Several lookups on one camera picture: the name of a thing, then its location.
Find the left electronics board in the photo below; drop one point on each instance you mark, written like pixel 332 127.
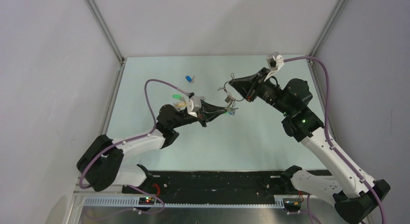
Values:
pixel 146 201

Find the metal wire keyring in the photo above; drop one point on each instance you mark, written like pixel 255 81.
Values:
pixel 227 92

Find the green tagged key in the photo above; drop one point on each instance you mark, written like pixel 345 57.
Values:
pixel 177 96

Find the bunch of silver keys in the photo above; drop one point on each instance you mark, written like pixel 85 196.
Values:
pixel 230 105

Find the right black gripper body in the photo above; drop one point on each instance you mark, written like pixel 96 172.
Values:
pixel 264 90

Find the aluminium frame post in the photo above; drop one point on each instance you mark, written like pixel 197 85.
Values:
pixel 95 11
pixel 329 24

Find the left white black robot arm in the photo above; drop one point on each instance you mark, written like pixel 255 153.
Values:
pixel 108 162

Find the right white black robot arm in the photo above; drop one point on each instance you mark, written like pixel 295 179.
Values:
pixel 352 192

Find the electronics board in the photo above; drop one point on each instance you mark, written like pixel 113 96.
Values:
pixel 146 201
pixel 292 205

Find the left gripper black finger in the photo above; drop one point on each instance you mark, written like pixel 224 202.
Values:
pixel 209 108
pixel 210 116

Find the left aluminium frame post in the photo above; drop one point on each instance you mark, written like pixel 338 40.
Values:
pixel 95 11

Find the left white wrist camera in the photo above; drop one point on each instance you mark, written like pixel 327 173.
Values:
pixel 194 105

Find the blue capped key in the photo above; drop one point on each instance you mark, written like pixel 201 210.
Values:
pixel 190 79

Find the right electronics board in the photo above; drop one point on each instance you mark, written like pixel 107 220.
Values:
pixel 292 205

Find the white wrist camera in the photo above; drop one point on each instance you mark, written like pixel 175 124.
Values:
pixel 275 62
pixel 194 105

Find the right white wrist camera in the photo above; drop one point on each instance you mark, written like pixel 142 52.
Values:
pixel 275 62

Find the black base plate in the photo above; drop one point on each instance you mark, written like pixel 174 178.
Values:
pixel 218 187

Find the right aluminium frame post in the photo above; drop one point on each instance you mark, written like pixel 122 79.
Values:
pixel 329 24

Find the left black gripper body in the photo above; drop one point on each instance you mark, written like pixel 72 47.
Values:
pixel 201 118

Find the grey slotted cable duct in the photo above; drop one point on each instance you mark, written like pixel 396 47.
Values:
pixel 132 201

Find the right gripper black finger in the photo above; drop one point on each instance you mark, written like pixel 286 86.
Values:
pixel 252 81
pixel 246 92

